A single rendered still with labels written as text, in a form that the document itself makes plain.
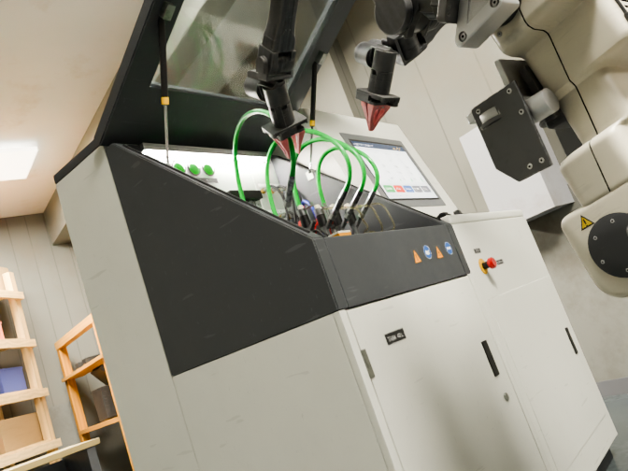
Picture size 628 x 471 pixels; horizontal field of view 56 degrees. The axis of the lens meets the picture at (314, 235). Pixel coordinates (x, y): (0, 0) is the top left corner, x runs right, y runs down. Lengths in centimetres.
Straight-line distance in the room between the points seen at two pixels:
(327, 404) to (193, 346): 42
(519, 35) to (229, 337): 90
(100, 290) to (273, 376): 67
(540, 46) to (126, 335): 127
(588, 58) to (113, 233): 126
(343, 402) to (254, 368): 25
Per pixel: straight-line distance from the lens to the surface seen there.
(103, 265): 181
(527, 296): 217
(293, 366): 132
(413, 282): 151
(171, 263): 156
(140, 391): 175
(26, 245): 754
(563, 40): 111
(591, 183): 106
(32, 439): 645
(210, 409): 154
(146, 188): 163
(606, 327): 344
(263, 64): 142
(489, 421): 164
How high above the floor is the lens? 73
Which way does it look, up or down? 10 degrees up
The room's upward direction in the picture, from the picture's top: 20 degrees counter-clockwise
